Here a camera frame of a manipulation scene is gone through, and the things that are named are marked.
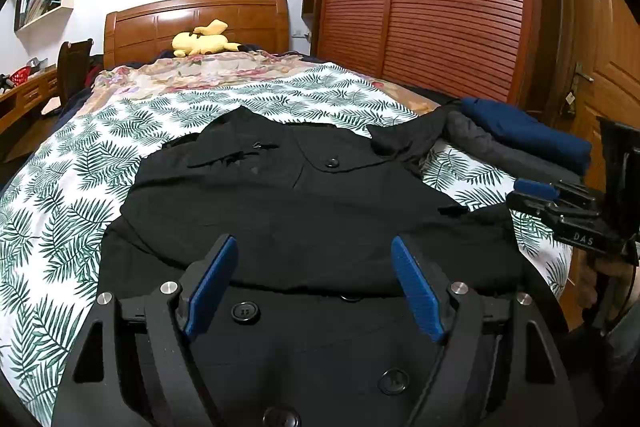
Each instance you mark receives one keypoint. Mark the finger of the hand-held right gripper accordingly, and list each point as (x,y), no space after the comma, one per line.
(535,189)
(530,207)

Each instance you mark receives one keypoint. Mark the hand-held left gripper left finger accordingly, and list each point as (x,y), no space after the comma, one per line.
(212,292)

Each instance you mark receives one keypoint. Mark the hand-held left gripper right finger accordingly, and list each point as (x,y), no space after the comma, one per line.
(417,292)

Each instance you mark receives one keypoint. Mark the black buttoned coat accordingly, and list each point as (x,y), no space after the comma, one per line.
(310,217)

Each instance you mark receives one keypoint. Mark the person's right hand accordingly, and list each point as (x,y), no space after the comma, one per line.
(589,282)

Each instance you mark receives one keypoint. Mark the folded grey cloth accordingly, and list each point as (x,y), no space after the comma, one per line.
(495,152)

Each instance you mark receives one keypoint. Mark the folded blue cloth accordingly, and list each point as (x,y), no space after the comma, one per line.
(530,132)

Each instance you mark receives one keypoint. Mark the wooden door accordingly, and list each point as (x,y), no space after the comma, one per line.
(615,37)

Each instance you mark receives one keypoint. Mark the leaf print blanket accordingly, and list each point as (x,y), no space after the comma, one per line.
(65,187)

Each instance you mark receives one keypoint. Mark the floral blanket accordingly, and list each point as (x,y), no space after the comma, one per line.
(200,69)

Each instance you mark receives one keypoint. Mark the yellow plush toy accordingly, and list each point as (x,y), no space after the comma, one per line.
(202,39)

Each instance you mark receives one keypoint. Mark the dark wooden chair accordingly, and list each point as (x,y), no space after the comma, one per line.
(72,67)

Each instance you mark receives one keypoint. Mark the wooden desk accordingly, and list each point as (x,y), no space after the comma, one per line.
(25,99)

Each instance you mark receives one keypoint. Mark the wooden bed headboard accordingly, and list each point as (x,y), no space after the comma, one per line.
(150,24)

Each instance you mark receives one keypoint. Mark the red basket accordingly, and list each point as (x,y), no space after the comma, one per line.
(21,76)

